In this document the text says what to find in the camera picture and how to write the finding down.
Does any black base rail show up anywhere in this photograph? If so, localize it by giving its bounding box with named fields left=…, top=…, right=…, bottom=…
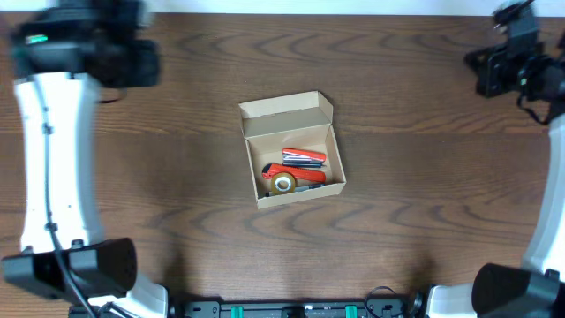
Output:
left=169, top=296, right=425, bottom=318

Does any black marker pen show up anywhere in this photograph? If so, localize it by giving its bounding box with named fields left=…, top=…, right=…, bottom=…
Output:
left=265, top=184, right=325, bottom=197

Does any red black stapler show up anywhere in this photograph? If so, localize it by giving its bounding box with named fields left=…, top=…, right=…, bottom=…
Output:
left=282, top=148, right=327, bottom=168

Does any cardboard box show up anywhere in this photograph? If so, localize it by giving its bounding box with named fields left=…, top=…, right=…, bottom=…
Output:
left=238, top=91, right=346, bottom=209

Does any orange utility knife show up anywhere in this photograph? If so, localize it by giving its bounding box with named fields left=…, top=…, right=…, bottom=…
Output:
left=261, top=163, right=326, bottom=183

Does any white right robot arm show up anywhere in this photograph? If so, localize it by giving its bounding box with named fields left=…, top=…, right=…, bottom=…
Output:
left=455, top=60, right=564, bottom=276

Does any yellow tape roll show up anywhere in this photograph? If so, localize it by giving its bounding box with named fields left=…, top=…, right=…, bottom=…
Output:
left=271, top=172, right=297, bottom=195

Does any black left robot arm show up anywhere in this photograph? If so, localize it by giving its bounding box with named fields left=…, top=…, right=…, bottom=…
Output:
left=1, top=0, right=170, bottom=317

